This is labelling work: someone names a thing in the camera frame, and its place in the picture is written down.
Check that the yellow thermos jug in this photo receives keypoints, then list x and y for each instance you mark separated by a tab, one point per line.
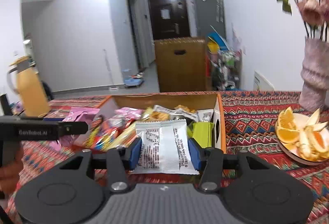
32	90

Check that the pile of orange pieces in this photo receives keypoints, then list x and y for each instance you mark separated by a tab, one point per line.
290	131

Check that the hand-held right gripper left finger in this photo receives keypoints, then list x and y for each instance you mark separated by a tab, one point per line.
135	154

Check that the green snack packet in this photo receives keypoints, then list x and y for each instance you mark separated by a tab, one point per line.
201	134

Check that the red cardboard box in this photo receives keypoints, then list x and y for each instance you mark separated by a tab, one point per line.
218	111

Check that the blue plastic board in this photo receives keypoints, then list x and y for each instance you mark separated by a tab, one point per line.
218	39

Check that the blue flat object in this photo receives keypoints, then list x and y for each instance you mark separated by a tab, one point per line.
133	82

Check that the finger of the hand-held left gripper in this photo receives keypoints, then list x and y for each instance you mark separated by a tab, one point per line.
73	128
52	119

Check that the patterned tablecloth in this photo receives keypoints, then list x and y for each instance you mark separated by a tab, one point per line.
246	121

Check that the multicoloured snack packet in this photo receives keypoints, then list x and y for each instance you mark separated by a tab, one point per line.
102	134

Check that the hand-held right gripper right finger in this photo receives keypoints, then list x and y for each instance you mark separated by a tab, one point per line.
194	154

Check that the person's left hand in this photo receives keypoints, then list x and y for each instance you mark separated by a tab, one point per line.
11	177

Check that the interior door frame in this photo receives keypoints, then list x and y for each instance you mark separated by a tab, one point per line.
133	31

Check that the white door notice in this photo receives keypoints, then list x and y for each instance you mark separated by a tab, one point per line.
165	13

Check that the black paper bag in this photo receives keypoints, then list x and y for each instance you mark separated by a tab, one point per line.
5	104

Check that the yellow plastic bin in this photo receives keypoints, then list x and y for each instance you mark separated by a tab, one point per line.
213	47

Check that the dark entrance door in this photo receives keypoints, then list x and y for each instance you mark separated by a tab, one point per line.
177	8

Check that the beige plate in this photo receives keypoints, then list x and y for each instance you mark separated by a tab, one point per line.
290	154

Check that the pink ceramic vase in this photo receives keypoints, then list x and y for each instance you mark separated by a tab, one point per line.
314	75

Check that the golden long snack packet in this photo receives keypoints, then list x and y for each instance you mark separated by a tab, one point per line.
122	136

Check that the golden crinkled snack packet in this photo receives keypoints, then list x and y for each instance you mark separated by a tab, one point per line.
158	116

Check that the brown cardboard box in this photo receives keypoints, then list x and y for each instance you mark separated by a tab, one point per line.
180	72

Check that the grey refrigerator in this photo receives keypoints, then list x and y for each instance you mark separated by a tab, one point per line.
208	16

